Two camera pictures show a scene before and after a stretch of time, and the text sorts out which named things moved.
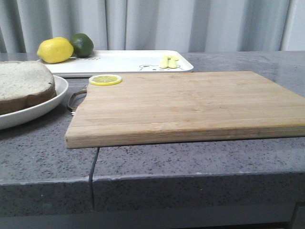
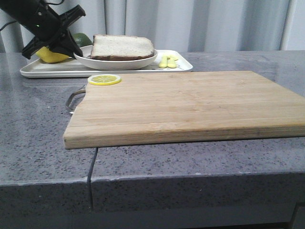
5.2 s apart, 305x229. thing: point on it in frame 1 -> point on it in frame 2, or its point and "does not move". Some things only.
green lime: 82,45 does not move
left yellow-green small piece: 164,62 does not move
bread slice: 24,84 -> 120,47
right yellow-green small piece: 172,61 does not move
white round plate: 13,119 -> 86,61
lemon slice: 105,79 does not move
